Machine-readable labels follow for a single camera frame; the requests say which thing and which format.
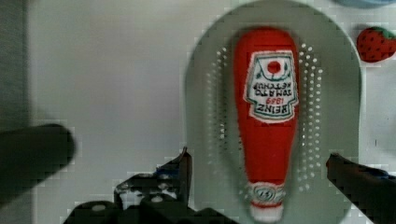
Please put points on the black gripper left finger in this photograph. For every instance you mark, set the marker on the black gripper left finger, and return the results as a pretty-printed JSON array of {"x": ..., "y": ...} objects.
[{"x": 172, "y": 179}]

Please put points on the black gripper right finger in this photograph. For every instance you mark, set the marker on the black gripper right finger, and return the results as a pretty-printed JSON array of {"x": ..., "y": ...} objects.
[{"x": 371, "y": 190}]

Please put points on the red ketchup bottle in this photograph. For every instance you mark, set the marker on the red ketchup bottle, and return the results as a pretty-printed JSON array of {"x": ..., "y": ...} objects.
[{"x": 266, "y": 89}]

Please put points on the green oval strainer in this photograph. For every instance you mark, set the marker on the green oval strainer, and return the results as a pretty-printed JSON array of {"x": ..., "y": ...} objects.
[{"x": 330, "y": 94}]

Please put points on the red strawberry toy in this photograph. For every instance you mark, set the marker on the red strawberry toy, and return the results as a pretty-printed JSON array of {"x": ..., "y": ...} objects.
[{"x": 375, "y": 44}]

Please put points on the blue bowl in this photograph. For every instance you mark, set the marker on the blue bowl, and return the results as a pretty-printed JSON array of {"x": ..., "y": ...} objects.
[{"x": 365, "y": 3}]

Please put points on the black cylinder lower post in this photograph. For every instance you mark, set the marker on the black cylinder lower post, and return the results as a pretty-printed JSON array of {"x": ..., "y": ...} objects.
[{"x": 30, "y": 155}]

